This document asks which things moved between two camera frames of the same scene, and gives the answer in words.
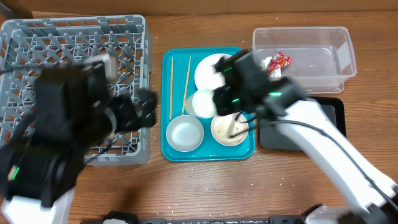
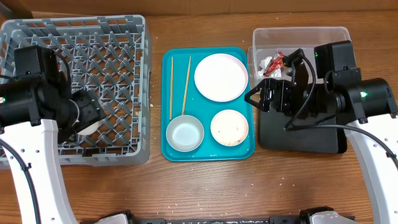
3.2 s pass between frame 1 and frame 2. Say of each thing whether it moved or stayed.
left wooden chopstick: stayed
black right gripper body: moved
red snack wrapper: stayed
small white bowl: stayed
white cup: moved
